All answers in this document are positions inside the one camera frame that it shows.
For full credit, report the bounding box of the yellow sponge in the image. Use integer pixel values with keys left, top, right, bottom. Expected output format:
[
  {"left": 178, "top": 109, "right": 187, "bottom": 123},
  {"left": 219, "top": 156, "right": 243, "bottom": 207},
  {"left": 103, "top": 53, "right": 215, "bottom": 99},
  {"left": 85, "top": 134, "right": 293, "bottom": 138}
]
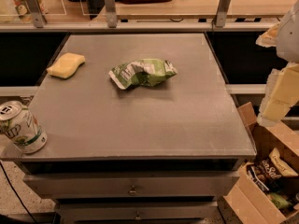
[{"left": 47, "top": 52, "right": 85, "bottom": 79}]

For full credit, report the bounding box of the white green soda can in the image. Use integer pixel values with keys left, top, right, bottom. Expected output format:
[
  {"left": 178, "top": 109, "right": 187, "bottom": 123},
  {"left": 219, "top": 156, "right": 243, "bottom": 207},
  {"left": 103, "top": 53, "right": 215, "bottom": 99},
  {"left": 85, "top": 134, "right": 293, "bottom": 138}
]
[{"left": 0, "top": 101, "right": 48, "bottom": 154}]

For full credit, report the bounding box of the black cable on floor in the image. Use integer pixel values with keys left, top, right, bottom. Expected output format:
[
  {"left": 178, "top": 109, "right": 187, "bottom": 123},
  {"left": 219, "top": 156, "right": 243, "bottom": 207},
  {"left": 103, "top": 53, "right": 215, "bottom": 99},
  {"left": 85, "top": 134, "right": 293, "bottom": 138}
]
[{"left": 0, "top": 161, "right": 39, "bottom": 224}]

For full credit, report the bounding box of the upper grey drawer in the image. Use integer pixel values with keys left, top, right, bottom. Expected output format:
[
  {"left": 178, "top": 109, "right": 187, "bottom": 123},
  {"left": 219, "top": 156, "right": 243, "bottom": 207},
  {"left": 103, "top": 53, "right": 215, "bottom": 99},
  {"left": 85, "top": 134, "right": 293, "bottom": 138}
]
[{"left": 23, "top": 171, "right": 239, "bottom": 199}]

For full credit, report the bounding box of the left metal bracket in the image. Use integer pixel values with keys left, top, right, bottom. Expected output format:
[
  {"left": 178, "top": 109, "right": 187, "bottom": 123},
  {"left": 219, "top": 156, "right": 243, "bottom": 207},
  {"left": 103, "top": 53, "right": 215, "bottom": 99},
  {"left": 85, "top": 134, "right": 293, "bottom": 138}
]
[{"left": 25, "top": 0, "right": 47, "bottom": 28}]

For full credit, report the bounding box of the green jalapeno chip bag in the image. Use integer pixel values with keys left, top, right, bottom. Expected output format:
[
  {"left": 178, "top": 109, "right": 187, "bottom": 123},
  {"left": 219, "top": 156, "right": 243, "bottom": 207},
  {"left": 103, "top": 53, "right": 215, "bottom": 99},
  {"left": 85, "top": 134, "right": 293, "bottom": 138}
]
[{"left": 108, "top": 59, "right": 178, "bottom": 90}]

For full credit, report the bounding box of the lower grey drawer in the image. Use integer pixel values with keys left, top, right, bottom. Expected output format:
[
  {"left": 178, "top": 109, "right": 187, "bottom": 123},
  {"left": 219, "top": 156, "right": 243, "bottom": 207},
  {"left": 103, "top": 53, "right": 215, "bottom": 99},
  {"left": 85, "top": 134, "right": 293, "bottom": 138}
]
[{"left": 55, "top": 202, "right": 218, "bottom": 222}]

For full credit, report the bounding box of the grey drawer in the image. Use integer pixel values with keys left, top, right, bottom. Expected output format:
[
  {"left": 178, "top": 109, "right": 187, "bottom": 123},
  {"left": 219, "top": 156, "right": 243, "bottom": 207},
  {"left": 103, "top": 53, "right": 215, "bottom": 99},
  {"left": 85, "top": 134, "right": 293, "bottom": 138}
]
[
  {"left": 23, "top": 171, "right": 239, "bottom": 199},
  {"left": 55, "top": 202, "right": 218, "bottom": 222}
]

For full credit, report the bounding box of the middle metal bracket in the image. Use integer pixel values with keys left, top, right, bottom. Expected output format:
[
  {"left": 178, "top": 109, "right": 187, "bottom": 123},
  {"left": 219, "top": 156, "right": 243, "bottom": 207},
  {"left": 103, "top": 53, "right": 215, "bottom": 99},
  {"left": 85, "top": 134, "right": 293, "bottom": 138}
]
[{"left": 104, "top": 0, "right": 118, "bottom": 28}]

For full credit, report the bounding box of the right metal bracket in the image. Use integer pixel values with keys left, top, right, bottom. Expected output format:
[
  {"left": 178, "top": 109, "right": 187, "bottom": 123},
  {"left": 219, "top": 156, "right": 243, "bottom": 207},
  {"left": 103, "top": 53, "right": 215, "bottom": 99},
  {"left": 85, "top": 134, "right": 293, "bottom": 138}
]
[{"left": 214, "top": 0, "right": 231, "bottom": 27}]

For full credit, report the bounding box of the cardboard box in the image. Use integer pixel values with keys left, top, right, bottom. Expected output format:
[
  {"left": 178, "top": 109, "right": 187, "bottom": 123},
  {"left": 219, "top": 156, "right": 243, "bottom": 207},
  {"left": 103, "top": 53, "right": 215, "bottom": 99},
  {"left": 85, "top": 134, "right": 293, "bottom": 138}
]
[{"left": 224, "top": 103, "right": 299, "bottom": 224}]

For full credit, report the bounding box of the green snack bag in box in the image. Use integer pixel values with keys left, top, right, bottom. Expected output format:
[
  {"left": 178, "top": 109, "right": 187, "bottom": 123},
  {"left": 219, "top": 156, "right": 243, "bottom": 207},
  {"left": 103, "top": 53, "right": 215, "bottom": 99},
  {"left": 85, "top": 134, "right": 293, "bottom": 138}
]
[{"left": 267, "top": 192, "right": 292, "bottom": 210}]

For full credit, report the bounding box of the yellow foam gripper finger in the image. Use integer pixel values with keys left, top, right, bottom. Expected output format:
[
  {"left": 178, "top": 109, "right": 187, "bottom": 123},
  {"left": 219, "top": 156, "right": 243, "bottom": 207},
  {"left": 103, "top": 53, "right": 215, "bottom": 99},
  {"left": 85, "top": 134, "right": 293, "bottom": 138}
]
[
  {"left": 256, "top": 23, "right": 279, "bottom": 48},
  {"left": 257, "top": 63, "right": 299, "bottom": 127}
]

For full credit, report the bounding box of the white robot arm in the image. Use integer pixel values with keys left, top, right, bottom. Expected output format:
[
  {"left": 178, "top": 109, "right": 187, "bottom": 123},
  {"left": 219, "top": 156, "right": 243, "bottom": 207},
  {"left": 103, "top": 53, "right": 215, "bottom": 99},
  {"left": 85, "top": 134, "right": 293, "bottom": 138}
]
[{"left": 256, "top": 1, "right": 299, "bottom": 127}]

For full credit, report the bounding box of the metal bracket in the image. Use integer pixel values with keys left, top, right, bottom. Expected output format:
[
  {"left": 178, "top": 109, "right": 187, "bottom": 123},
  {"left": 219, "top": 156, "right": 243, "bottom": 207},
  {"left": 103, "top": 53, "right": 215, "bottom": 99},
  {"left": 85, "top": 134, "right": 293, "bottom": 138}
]
[
  {"left": 104, "top": 0, "right": 118, "bottom": 28},
  {"left": 25, "top": 0, "right": 47, "bottom": 28},
  {"left": 214, "top": 0, "right": 231, "bottom": 27}
]

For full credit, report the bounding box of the colourful package behind glass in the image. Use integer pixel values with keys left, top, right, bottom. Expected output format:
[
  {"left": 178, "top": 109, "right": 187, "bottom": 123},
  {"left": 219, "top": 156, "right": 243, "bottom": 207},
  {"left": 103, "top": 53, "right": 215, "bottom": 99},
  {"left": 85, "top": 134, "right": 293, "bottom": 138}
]
[{"left": 0, "top": 0, "right": 48, "bottom": 23}]

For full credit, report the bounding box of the brown snack bag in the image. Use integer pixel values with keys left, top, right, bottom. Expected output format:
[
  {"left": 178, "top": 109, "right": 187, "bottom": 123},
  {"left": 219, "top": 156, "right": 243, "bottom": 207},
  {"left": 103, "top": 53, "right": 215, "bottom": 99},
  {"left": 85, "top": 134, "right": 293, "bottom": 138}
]
[{"left": 246, "top": 147, "right": 298, "bottom": 192}]

